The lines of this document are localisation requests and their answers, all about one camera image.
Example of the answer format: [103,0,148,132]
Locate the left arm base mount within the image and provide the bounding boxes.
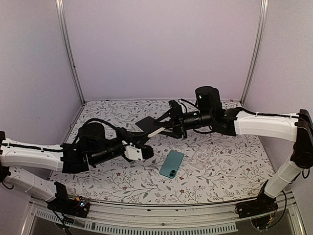
[47,182,90,218]

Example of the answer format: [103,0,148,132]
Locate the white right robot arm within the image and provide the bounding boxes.
[154,86,313,213]

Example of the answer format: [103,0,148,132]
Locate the aluminium frame post back right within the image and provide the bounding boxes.
[240,0,269,106]

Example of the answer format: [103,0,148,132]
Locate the front aluminium rail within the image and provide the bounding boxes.
[21,191,306,235]

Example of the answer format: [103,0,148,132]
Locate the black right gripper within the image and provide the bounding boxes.
[153,105,213,139]

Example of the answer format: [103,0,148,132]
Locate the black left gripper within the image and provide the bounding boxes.
[90,127,150,166]

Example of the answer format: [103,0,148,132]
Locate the clear phone case with ring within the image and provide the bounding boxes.
[188,146,212,170]

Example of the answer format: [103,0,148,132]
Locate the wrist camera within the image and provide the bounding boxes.
[124,145,143,161]
[169,100,183,119]

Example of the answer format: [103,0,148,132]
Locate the floral patterned table mat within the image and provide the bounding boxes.
[48,99,277,205]

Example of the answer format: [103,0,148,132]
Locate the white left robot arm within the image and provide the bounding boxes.
[0,118,154,212]

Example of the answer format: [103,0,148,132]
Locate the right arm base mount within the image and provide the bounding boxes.
[234,181,278,218]

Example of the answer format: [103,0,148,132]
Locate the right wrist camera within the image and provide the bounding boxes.
[169,100,183,119]

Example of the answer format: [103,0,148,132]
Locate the aluminium frame post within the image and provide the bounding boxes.
[240,0,269,106]
[55,0,86,105]

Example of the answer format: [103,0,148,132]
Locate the aluminium frame post back left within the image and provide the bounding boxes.
[55,0,86,105]

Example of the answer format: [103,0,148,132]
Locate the blue phone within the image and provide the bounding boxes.
[159,150,184,179]

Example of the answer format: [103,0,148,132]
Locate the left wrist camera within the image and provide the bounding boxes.
[124,145,143,161]

